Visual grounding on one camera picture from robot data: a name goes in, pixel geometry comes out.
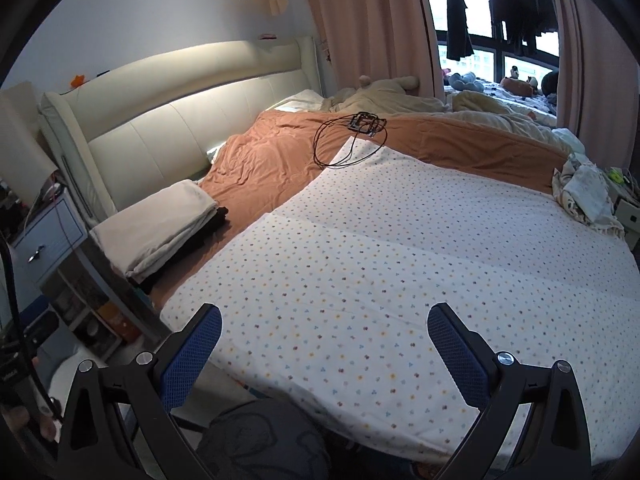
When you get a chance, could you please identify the floral white bed sheet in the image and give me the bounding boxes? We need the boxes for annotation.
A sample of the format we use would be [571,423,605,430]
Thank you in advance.
[160,136,640,466]

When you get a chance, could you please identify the grey side shelf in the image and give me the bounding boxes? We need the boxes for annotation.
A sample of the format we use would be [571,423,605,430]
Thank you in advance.
[37,232,173,361]

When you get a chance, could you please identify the white lamp shade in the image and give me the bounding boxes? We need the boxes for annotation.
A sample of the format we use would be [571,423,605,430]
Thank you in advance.
[0,82,58,206]

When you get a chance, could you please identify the pink curtain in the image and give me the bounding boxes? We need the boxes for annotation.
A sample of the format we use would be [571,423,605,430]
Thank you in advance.
[547,0,640,171]
[295,0,443,101]

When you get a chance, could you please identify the black cable with device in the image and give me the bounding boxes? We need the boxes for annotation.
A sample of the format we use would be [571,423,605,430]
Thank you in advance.
[314,112,388,168]

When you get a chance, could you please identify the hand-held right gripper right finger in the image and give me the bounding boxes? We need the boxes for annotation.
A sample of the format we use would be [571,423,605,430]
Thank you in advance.
[427,302,593,480]

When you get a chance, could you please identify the crumpled light cloth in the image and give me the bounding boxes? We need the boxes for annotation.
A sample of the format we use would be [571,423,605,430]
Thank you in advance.
[551,152,625,238]

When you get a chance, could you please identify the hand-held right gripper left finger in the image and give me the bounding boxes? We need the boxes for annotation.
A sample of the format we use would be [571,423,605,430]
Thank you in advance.
[57,304,223,480]

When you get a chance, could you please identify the person's leg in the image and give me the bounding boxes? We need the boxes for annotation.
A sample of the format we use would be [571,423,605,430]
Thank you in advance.
[197,397,331,480]

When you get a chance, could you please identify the row of dark hanging clothes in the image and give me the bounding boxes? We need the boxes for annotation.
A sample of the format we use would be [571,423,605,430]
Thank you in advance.
[492,0,560,58]

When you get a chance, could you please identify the person's left hand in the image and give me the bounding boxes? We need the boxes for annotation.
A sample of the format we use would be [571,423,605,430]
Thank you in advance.
[0,402,63,443]

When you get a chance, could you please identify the orange round cushion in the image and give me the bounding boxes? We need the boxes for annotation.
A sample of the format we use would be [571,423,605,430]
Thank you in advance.
[500,77,536,97]

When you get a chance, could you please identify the folded black clothes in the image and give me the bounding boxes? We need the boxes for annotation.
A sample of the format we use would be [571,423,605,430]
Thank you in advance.
[127,205,230,295]

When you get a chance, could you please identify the blue nightstand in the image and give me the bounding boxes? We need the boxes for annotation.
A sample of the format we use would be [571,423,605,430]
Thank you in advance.
[10,192,91,311]

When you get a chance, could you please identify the blue plush toy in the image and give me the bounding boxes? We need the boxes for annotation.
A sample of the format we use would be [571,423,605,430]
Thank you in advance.
[445,71,485,93]

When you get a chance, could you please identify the white nightstand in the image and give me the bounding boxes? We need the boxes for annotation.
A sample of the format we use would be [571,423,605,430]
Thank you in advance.
[607,165,640,248]

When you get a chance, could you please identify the orange blanket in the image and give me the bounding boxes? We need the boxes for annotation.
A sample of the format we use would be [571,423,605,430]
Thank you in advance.
[147,110,571,311]

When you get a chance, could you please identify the beige duvet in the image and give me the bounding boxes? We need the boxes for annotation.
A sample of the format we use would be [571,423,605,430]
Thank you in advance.
[445,90,576,151]

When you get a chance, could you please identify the white pillow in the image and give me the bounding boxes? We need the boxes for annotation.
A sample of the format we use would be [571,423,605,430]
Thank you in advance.
[272,89,326,113]

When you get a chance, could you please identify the cream padded headboard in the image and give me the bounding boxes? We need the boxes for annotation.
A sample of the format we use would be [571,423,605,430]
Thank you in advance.
[39,36,326,231]

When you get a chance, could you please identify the beige jacket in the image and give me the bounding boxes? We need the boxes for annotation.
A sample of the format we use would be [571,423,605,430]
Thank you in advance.
[90,180,221,281]

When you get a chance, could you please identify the long dark hanging coat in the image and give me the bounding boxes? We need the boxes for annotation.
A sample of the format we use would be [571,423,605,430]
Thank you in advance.
[444,0,475,61]

